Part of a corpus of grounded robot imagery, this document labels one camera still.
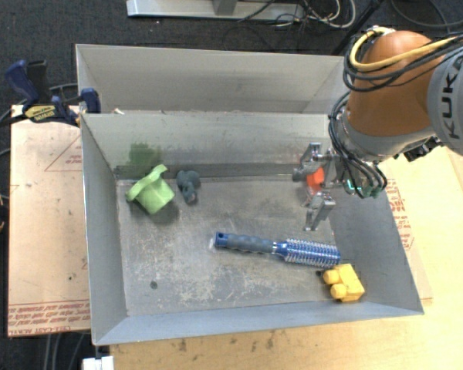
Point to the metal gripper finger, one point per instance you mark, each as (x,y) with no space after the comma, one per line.
(319,208)
(308,164)

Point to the blue hairbrush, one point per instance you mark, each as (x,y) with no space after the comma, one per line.
(278,248)

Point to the yellow toy brick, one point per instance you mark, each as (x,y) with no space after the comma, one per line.
(345,283)

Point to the grey metal bin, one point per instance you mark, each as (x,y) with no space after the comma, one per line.
(224,260)

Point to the dark green toy animal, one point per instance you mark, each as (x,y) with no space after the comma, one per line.
(188,185)

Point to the light green plastic cup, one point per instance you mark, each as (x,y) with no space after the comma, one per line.
(151,193)

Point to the brown cardboard board red print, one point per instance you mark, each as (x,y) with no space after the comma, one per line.
(46,226)

